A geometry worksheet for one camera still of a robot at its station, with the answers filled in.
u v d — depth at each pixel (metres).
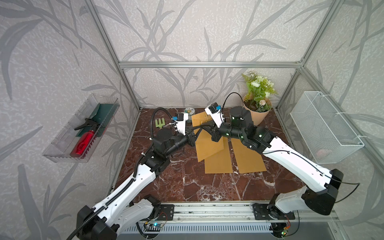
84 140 0.60
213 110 0.54
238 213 0.75
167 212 0.74
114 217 0.41
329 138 0.60
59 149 0.58
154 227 0.72
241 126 0.50
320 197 0.40
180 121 0.59
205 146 0.70
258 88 0.93
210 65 0.96
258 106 1.00
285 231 0.69
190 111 1.07
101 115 0.71
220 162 0.90
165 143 0.50
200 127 0.64
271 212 0.65
